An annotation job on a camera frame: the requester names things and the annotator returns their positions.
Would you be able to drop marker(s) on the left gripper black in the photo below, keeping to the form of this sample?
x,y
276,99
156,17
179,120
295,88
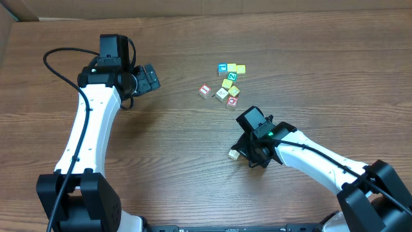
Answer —
x,y
143,84

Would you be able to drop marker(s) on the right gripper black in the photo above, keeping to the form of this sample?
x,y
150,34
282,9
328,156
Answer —
x,y
242,146

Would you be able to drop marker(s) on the white dotted wooden block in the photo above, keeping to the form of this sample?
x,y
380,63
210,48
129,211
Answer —
x,y
233,154

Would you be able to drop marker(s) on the red Q letter block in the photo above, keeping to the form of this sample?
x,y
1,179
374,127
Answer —
x,y
232,103

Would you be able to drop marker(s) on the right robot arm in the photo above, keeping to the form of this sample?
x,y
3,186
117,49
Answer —
x,y
371,197

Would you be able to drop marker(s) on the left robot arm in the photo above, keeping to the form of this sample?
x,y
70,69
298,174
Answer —
x,y
77,196

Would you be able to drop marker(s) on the red I letter block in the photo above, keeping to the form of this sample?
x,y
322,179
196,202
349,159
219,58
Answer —
x,y
205,91

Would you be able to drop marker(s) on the yellow block lower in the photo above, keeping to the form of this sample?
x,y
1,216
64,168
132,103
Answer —
x,y
233,91

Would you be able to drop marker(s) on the white picture block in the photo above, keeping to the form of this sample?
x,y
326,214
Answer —
x,y
222,94

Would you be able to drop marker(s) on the yellow block middle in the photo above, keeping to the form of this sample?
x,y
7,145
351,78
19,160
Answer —
x,y
227,84

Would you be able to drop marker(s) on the blue letter block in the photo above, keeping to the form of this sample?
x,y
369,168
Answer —
x,y
222,69

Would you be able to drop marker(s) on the green Z letter block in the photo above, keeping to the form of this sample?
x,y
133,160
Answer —
x,y
232,76

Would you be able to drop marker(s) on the yellow block top right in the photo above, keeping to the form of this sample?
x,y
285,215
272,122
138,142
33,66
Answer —
x,y
241,70

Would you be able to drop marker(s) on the pale yellow block top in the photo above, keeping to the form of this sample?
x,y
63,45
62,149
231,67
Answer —
x,y
232,67

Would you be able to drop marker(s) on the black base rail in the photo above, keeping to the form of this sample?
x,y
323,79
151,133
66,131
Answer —
x,y
310,227

